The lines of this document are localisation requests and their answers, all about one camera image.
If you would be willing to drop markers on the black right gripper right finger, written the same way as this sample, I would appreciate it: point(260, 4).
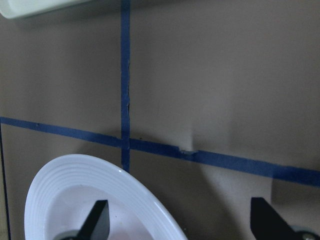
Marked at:
point(267, 224)

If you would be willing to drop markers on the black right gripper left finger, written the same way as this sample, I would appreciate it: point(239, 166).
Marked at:
point(97, 224)

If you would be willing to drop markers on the white round plate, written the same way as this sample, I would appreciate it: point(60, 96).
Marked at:
point(65, 190)

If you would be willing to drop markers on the cream bear tray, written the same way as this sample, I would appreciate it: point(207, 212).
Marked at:
point(13, 9)

